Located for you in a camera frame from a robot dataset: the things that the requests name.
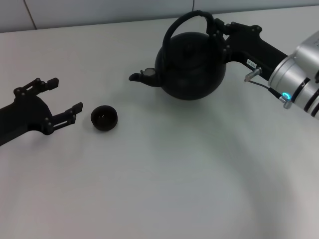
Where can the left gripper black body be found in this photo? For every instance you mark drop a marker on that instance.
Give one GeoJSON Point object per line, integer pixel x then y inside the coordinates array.
{"type": "Point", "coordinates": [25, 117]}

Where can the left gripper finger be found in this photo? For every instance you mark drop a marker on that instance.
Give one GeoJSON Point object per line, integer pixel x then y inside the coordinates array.
{"type": "Point", "coordinates": [77, 107]}
{"type": "Point", "coordinates": [52, 82]}

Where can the silver connector plug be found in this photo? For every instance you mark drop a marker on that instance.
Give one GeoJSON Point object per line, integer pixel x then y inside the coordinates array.
{"type": "Point", "coordinates": [253, 74]}

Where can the small dark teacup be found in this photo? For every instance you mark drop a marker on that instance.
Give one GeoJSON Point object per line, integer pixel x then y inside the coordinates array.
{"type": "Point", "coordinates": [104, 119]}

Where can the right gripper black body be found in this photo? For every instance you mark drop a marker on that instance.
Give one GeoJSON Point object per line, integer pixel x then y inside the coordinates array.
{"type": "Point", "coordinates": [249, 44]}

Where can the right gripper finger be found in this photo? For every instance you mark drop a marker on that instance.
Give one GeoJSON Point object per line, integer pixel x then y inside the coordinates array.
{"type": "Point", "coordinates": [221, 26]}
{"type": "Point", "coordinates": [220, 42]}

